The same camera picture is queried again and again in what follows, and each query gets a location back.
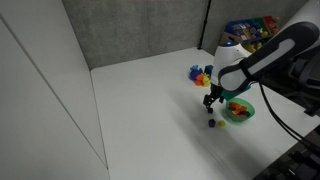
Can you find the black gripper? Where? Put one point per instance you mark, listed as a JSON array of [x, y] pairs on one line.
[[216, 92]]

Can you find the black tripod pole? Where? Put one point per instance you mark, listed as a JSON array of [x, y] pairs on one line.
[[204, 23]]

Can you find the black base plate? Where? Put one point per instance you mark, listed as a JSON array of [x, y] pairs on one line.
[[293, 160]]

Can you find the brown cardboard box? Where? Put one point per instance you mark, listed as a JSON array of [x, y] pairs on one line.
[[226, 36]]

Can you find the small dark brown block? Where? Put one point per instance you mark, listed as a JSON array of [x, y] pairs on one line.
[[209, 110]]

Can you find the small yellow block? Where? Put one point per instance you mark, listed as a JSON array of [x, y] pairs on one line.
[[221, 123]]

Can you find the light blue toy piece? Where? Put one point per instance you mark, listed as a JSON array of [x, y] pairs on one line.
[[194, 67]]

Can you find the small red block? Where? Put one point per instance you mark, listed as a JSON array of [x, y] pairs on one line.
[[236, 112], [243, 108]]

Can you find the small orange block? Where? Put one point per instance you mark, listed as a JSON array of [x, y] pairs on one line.
[[233, 106]]

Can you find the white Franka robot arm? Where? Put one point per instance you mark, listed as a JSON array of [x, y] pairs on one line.
[[266, 63]]

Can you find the orange toy piece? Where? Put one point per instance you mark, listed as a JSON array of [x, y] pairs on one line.
[[199, 80]]

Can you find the green plastic bowl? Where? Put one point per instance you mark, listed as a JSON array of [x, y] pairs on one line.
[[230, 117]]

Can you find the small blue block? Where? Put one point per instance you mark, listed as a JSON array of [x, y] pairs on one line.
[[211, 123]]

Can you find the yellow toy piece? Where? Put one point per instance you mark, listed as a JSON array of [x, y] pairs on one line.
[[206, 81]]

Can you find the colourful toy storage rack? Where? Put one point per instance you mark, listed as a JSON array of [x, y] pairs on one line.
[[250, 28]]

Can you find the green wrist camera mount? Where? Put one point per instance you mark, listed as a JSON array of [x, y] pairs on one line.
[[234, 95]]

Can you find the purple toy piece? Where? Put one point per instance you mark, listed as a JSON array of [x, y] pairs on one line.
[[194, 74]]

